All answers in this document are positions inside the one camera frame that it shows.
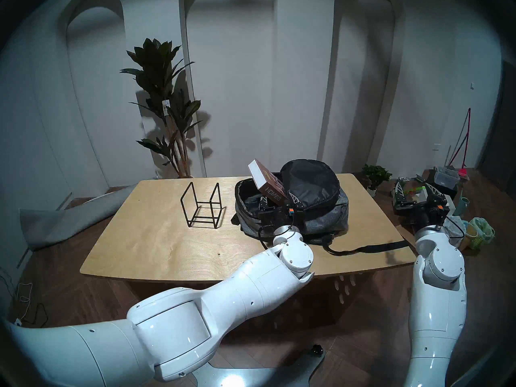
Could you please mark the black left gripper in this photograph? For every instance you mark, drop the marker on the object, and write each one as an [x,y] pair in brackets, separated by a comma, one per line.
[278,217]

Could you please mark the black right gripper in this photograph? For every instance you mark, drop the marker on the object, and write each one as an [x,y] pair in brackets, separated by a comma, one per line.
[425,215]

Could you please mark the brown HOMES book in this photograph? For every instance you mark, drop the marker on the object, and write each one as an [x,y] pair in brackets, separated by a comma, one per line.
[266,180]

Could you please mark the grey black backpack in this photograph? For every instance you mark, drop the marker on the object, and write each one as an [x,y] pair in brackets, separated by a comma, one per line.
[322,217]

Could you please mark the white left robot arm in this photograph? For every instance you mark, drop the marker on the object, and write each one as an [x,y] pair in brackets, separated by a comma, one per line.
[242,293]

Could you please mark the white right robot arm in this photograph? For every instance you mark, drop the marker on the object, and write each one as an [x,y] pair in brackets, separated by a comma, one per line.
[437,309]

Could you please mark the white bucket with bag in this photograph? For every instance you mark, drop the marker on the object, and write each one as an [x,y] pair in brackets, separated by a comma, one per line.
[457,225]

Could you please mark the clear plastic storage bin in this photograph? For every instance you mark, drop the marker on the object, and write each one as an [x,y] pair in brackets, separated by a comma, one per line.
[445,177]

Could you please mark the small leafy potted plant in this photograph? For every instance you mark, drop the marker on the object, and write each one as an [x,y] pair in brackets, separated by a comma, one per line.
[377,173]

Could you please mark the teal cup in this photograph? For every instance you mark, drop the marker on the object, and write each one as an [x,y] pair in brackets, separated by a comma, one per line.
[462,207]

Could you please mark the white plant tag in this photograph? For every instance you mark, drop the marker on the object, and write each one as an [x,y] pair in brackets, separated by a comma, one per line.
[165,107]

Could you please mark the black star knob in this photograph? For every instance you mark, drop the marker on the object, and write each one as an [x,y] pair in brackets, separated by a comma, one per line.
[317,350]

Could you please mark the tall potted plant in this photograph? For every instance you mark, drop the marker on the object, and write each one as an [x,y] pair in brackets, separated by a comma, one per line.
[155,63]

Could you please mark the rolled grey mat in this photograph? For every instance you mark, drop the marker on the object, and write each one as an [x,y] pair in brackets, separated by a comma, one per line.
[52,225]

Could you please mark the grey metal robot base plate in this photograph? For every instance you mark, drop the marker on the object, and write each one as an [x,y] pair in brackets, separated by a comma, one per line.
[250,376]

